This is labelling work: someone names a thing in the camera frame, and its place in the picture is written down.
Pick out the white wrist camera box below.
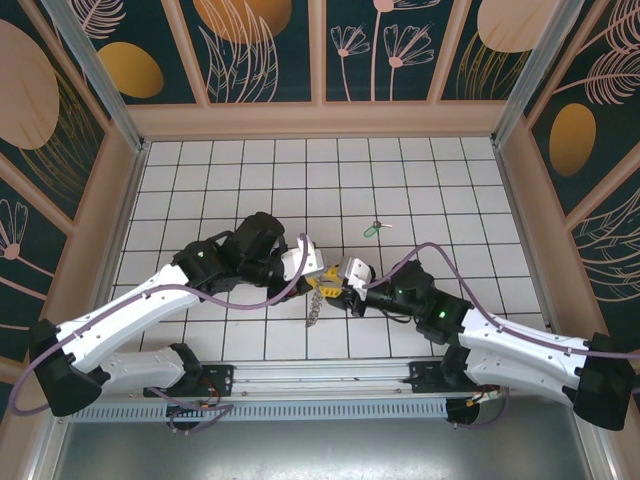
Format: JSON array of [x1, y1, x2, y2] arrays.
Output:
[[337, 256, 375, 296], [280, 237, 326, 281]]

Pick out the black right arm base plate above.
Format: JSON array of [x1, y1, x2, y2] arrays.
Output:
[[408, 359, 501, 397]]

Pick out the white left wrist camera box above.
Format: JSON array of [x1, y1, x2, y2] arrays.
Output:
[[280, 237, 326, 281]]

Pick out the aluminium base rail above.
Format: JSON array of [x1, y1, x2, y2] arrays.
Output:
[[49, 353, 596, 401]]

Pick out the slotted grey cable duct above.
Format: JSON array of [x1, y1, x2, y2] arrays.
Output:
[[67, 398, 450, 425]]

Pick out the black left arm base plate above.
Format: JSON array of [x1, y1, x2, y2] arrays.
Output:
[[143, 363, 236, 399]]

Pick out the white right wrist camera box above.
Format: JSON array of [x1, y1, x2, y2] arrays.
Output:
[[337, 256, 375, 296]]

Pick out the grey metal sheet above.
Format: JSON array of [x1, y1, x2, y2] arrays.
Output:
[[27, 392, 619, 480]]

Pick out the red black power wires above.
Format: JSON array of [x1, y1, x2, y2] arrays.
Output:
[[167, 385, 236, 417], [467, 382, 501, 407]]

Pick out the aluminium corner post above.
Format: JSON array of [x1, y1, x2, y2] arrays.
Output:
[[41, 0, 151, 154], [491, 0, 586, 147]]

